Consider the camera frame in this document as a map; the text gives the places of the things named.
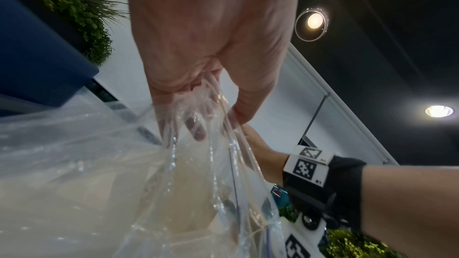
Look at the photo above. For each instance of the round ceiling lamp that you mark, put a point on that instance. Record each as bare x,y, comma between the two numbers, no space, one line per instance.
314,21
439,111

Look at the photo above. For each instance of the clear blind wand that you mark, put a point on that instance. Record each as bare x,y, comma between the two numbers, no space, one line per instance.
315,115

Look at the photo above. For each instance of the green artificial plant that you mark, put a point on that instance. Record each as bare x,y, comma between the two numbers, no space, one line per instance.
351,245
82,10

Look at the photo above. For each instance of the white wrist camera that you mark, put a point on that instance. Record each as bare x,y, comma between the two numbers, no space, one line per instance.
297,245

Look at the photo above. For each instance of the person's right hand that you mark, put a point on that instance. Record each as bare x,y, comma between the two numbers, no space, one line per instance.
269,160

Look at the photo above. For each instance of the person's left hand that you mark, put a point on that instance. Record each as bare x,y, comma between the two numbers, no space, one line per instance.
208,24

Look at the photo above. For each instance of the wide white roller blind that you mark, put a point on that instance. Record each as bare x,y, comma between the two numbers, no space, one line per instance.
344,138

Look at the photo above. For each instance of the navy blue bench sofa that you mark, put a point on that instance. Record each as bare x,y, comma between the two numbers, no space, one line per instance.
36,61

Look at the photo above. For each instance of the person's right forearm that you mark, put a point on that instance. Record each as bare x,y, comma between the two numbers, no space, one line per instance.
412,208

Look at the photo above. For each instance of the clear zip bag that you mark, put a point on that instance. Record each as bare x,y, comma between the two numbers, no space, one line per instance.
89,166

